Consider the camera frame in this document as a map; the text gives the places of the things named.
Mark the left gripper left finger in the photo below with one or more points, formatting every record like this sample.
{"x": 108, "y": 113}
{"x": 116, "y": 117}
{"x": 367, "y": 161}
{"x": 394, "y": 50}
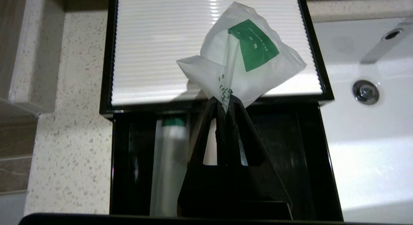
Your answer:
{"x": 200, "y": 192}

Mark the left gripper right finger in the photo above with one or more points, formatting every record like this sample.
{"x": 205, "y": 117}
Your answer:
{"x": 258, "y": 192}

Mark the long clear toothbrush packet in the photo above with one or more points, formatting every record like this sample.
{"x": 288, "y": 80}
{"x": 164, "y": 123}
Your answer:
{"x": 169, "y": 167}

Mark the black sliding drawer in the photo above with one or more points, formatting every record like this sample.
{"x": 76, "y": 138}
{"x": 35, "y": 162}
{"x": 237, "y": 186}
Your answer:
{"x": 303, "y": 160}

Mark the small clear packet green label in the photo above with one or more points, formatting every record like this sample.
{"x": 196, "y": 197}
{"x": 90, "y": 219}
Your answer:
{"x": 245, "y": 63}

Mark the black amenity box with drawer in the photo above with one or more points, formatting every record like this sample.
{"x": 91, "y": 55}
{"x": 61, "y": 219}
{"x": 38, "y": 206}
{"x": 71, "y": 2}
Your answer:
{"x": 161, "y": 57}

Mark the white ceramic sink basin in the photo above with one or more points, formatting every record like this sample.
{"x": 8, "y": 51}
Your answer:
{"x": 371, "y": 138}

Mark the chrome drain stopper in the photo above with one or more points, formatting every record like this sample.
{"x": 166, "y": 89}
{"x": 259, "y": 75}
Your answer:
{"x": 365, "y": 92}

